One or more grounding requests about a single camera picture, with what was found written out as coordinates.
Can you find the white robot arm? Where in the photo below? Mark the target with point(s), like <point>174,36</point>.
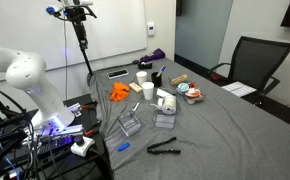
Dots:
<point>26,71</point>

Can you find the right white paper cup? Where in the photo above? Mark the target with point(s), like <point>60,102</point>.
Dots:
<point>148,89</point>

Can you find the white paper cup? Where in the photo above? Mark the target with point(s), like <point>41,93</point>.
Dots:
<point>141,77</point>
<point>148,89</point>

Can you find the left white paper cup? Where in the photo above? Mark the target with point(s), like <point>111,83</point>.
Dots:
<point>141,77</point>

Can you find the black pen cup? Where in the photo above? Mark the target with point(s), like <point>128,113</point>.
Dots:
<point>156,80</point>

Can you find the blue marker in cup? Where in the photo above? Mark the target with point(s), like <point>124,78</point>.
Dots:
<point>162,69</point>

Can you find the blue small object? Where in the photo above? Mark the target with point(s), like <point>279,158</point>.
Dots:
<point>123,146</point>

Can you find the black white marker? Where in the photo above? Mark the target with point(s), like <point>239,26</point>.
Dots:
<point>135,107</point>

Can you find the orange cloth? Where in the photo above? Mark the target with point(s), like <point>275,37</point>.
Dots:
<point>119,91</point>

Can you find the grey tablecloth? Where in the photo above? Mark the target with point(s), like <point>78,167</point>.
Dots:
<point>221,138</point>

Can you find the white framed tablet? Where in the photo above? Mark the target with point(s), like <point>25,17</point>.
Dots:
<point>117,73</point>

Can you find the clear plastic box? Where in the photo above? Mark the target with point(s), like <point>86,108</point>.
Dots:
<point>130,123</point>
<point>163,120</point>

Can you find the teal round tin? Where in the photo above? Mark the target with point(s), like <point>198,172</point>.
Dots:
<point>182,88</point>

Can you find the purple folded umbrella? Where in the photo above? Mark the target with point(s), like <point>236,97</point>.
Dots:
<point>156,55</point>

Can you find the long wooden block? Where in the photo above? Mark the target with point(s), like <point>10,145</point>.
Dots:
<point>179,79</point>

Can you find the red white snack pack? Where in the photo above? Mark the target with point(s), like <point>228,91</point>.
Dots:
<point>193,95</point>

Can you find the white emergency stop button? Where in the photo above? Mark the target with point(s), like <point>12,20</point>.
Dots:
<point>81,145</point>

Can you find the white paper on chair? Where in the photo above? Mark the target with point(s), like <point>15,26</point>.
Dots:
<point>239,89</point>

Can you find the black office chair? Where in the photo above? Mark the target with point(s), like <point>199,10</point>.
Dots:
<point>253,63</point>

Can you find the white wall thermostat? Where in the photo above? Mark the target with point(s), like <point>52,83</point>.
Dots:
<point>151,28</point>

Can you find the black camera tripod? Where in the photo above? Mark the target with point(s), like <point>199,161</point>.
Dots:
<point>76,13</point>

